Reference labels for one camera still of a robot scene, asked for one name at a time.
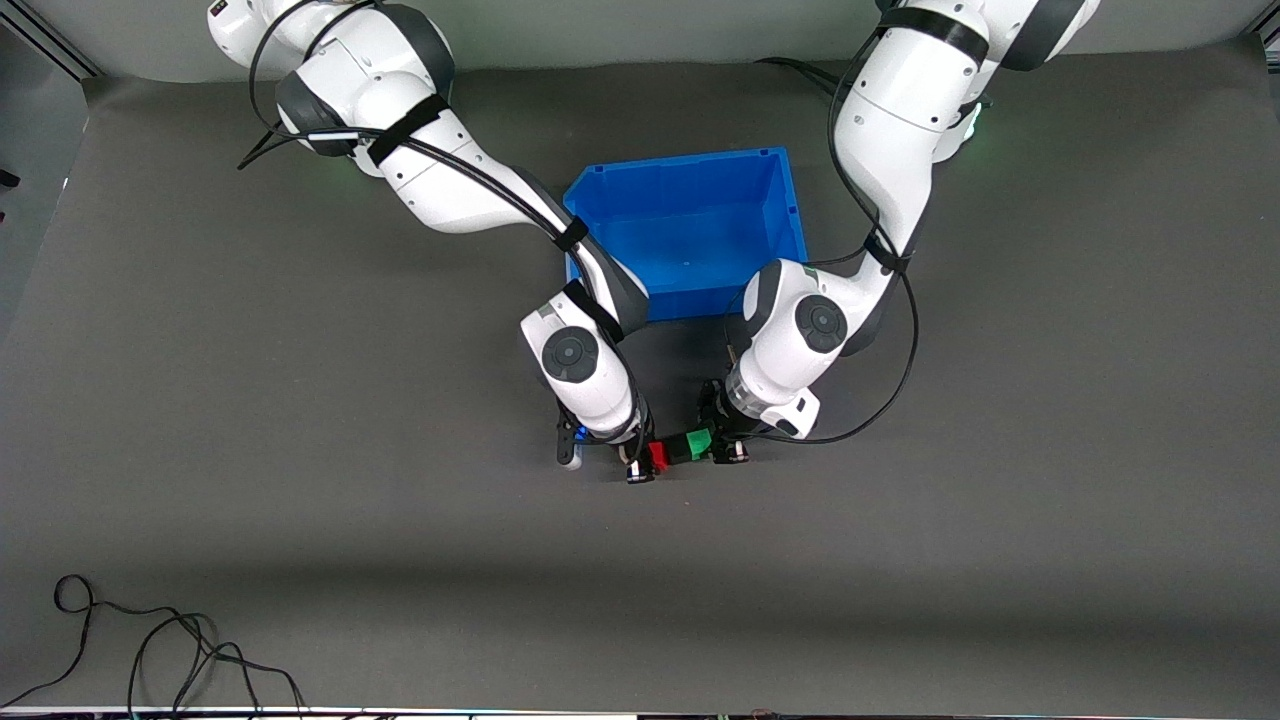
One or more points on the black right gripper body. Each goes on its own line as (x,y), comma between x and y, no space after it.
(634,447)

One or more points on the red cube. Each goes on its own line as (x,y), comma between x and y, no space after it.
(658,458)

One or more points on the green cube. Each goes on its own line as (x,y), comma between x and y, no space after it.
(700,444)

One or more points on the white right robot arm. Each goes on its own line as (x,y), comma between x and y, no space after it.
(450,190)

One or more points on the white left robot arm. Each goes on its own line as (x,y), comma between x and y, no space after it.
(890,130)

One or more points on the black cube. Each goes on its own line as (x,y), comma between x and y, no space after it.
(679,451)

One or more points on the blue plastic bin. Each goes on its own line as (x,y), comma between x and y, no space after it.
(700,220)

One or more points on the aluminium frame rail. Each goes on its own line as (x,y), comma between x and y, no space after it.
(60,45)

